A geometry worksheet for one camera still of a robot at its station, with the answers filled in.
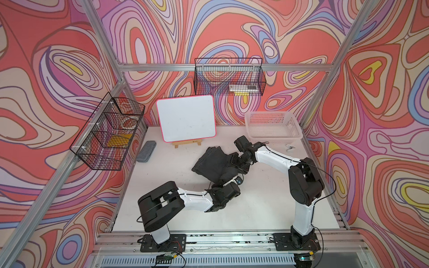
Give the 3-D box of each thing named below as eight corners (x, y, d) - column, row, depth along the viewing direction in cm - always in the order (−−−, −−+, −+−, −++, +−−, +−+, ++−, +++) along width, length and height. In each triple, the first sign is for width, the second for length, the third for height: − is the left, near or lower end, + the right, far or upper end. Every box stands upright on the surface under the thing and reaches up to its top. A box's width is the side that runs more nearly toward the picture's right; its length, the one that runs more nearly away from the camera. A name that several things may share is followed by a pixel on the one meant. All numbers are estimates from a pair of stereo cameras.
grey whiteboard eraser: (138, 162, 104) (135, 159, 101) (148, 143, 114) (146, 140, 111) (148, 164, 103) (146, 160, 100) (157, 144, 113) (155, 141, 110)
